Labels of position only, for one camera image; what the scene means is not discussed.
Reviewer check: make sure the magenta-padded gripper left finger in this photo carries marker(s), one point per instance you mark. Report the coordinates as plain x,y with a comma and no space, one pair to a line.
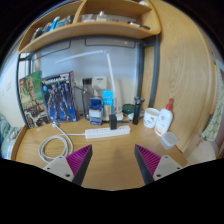
63,166

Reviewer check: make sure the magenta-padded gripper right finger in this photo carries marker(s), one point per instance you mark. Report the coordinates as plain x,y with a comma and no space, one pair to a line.
160,166

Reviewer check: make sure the black charger block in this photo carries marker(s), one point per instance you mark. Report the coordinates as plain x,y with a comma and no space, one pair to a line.
113,122

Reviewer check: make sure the clear plastic container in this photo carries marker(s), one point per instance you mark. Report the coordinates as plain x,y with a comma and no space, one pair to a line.
169,140

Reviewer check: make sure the white bottle with red pump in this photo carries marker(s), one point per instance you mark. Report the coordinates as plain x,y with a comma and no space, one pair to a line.
163,121

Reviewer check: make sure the white mug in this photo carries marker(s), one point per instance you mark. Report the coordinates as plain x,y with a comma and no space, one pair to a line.
150,118

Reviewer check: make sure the white power strip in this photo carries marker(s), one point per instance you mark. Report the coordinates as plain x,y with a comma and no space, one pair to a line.
106,132

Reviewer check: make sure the black electric shaver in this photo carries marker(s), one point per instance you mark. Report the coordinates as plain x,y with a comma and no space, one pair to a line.
137,111

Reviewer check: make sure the dark blue small box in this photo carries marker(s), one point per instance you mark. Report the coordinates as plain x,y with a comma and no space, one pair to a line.
95,111

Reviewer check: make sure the green bedding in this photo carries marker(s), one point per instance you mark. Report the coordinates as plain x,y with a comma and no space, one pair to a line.
6,133

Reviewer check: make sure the green round tin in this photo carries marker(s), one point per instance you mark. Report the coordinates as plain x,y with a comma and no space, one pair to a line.
127,109

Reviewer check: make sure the patterned curtain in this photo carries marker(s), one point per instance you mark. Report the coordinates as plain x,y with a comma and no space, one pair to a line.
215,126

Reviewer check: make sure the blue robot model box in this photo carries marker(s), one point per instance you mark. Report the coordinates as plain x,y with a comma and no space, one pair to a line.
58,96

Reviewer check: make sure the clear bottle with black cap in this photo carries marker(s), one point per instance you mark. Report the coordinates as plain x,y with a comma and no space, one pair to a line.
87,96

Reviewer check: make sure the green toy figure box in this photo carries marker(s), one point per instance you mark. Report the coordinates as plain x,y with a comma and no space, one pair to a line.
31,96

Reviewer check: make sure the light blue tall box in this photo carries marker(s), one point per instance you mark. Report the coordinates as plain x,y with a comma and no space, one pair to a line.
107,100

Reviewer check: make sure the white box-shaped device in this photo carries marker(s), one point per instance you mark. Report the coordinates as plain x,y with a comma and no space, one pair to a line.
99,85

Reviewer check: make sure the white desk lamp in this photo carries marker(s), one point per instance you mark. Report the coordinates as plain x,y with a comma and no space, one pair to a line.
111,76

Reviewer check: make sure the wooden shelf unit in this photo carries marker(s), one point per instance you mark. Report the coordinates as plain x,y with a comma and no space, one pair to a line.
100,31

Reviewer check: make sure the grey metal desk frame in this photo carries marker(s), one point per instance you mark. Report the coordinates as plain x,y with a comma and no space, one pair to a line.
154,73

